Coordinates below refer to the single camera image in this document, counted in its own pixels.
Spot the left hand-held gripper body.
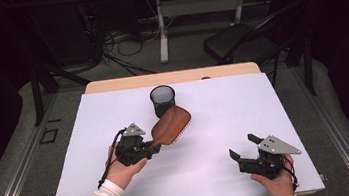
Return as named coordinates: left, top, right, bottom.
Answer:
left=111, top=120, right=154, bottom=168

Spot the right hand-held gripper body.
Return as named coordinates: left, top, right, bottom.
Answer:
left=235, top=131, right=306, bottom=184

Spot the brown wooden hairbrush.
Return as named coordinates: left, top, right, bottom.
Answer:
left=147, top=103, right=196, bottom=149

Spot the black mesh pen holder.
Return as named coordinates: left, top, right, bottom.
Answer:
left=148, top=83, right=179, bottom=120

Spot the person's right hand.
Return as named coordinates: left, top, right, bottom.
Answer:
left=248, top=153, right=299, bottom=196

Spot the person's left hand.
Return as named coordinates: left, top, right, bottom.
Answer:
left=102, top=140, right=152, bottom=192

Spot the white table mat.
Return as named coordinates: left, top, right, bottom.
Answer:
left=34, top=66, right=327, bottom=196

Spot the black metal stand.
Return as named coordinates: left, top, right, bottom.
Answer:
left=27, top=59, right=96, bottom=127
left=281, top=34, right=318, bottom=100

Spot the black folding chair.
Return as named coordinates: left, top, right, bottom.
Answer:
left=198, top=0, right=316, bottom=96

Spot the white-legged wooden desk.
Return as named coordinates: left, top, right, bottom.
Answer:
left=133, top=0, right=293, bottom=67

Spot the left hand-held gripper cable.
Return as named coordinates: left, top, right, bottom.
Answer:
left=90, top=127, right=134, bottom=191

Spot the hand-held gripper cable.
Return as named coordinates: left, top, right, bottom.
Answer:
left=280, top=153, right=301, bottom=192
left=90, top=127, right=134, bottom=191

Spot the right hand-held gripper cable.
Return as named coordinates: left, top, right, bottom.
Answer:
left=280, top=153, right=301, bottom=192

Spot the bundle of floor cables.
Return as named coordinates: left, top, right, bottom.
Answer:
left=84, top=0, right=173, bottom=83

